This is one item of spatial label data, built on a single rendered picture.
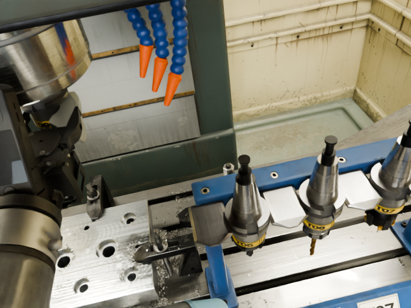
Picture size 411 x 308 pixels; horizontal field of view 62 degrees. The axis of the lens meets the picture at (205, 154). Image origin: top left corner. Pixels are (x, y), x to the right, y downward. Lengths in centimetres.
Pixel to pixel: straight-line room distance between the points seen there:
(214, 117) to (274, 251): 49
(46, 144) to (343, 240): 67
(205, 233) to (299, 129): 119
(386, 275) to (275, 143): 86
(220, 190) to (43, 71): 28
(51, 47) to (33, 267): 22
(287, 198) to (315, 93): 120
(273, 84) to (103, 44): 86
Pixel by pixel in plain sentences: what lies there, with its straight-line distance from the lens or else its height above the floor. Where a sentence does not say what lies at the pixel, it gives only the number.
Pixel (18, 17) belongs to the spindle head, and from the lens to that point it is 24.
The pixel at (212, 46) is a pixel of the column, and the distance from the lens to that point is 100.
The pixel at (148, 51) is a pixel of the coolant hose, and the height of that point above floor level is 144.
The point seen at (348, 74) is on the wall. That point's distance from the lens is 172.
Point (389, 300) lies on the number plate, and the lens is 77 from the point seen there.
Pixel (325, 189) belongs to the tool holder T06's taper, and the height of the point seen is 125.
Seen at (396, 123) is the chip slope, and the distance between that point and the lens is 136.
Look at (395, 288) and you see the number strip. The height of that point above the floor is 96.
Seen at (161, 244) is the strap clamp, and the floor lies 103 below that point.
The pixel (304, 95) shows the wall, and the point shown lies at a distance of 167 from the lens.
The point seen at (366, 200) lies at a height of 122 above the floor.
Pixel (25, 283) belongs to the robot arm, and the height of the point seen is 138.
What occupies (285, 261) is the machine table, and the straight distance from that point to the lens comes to 82.
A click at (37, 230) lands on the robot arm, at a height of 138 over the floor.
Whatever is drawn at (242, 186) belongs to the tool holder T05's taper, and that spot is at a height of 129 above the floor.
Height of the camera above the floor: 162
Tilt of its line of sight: 43 degrees down
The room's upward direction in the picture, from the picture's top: 10 degrees counter-clockwise
